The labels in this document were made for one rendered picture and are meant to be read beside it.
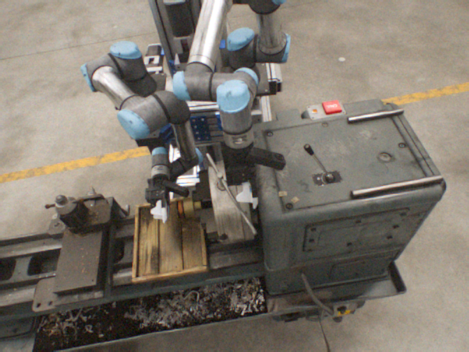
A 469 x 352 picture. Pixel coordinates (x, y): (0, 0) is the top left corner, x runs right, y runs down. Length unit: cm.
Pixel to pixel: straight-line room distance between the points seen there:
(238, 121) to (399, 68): 308
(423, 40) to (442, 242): 226
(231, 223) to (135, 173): 188
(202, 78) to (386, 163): 67
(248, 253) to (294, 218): 42
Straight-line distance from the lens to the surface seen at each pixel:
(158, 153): 149
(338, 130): 131
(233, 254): 145
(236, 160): 90
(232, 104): 79
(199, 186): 128
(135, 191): 286
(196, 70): 94
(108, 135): 338
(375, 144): 129
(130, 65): 161
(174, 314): 173
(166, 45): 175
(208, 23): 105
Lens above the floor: 219
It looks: 53 degrees down
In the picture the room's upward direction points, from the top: 9 degrees counter-clockwise
